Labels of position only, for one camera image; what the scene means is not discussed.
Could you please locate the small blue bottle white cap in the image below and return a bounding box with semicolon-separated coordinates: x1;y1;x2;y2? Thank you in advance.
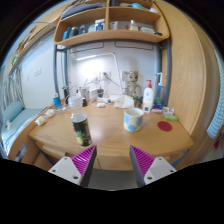
52;92;62;110

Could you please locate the clear blue pump bottle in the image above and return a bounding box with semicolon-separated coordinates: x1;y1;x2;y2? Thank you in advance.
154;72;165;105

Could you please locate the clear bottle with dark label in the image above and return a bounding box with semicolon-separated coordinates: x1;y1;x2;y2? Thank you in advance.
67;94;93;148

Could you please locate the crumpled white bag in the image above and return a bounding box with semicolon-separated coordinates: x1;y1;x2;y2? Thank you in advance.
114;94;135;110

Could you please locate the small pink white packet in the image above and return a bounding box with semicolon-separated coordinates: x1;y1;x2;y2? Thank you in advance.
162;106;175;116

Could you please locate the flat round red coaster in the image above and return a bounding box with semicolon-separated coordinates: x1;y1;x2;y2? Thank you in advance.
157;120;173;132

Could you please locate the white tape roll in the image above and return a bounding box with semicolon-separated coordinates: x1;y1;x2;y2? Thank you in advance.
44;108;56;118
34;115;47;127

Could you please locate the teal pillow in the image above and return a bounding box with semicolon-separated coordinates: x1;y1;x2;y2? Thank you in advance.
2;100;25;124

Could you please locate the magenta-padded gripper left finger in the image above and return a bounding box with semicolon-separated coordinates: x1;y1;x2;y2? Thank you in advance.
48;144;98;188

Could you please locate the bed with teal sheet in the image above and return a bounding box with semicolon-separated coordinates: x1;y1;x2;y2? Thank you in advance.
0;106;51;158

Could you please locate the white mug with blue print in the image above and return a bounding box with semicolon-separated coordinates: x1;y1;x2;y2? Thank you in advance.
123;107;145;133

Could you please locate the brown tree figure toy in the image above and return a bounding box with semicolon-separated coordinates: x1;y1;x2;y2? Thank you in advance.
125;70;143;101

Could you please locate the wooden shelf unit with items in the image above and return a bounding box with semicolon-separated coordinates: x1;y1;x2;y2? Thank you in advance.
53;0;170;48

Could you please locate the small green lump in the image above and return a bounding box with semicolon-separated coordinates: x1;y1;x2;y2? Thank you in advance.
164;113;179;122

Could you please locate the white pump bottle red cap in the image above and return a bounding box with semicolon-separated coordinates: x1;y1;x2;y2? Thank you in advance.
142;79;155;109

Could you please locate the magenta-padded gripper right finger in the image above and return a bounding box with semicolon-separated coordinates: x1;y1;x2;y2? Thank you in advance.
129;144;177;188

